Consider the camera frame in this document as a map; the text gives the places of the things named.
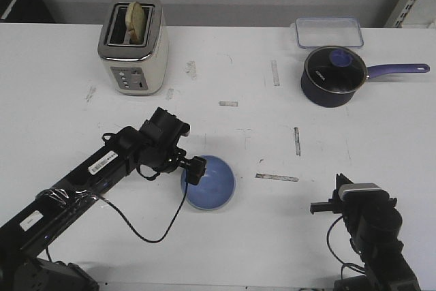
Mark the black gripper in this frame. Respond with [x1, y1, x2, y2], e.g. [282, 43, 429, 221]
[136, 107, 190, 174]
[309, 173, 397, 221]

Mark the blue bowl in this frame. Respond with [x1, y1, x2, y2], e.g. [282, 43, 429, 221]
[180, 155, 236, 211]

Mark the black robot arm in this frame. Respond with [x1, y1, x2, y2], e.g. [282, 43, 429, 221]
[1, 108, 190, 290]
[310, 173, 420, 290]

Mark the dark blue saucepan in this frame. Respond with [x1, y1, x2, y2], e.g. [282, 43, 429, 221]
[300, 61, 430, 108]

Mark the cream and steel toaster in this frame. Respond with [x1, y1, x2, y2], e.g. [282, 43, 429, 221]
[97, 0, 169, 95]

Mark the glass pot lid blue knob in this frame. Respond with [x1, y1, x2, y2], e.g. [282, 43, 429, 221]
[302, 46, 367, 94]

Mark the toast slice in toaster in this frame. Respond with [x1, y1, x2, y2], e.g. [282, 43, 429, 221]
[125, 1, 145, 44]

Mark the clear plastic food container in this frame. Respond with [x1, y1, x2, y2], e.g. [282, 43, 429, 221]
[290, 17, 364, 49]

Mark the black box in corner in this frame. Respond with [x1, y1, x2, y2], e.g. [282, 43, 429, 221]
[1, 0, 55, 23]

